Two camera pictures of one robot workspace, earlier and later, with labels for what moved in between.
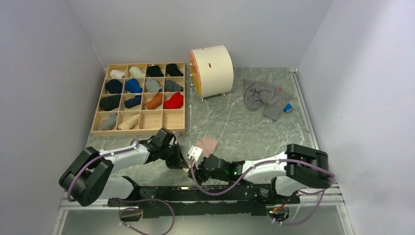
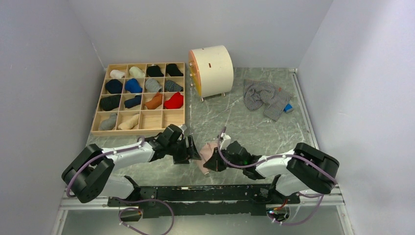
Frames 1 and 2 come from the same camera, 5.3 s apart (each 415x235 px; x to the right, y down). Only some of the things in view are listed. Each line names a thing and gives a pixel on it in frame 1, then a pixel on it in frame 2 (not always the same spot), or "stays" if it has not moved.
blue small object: x=288 y=107 stays
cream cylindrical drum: x=211 y=71 stays
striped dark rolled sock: x=171 y=86 stays
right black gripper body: x=202 y=174 → x=226 y=155
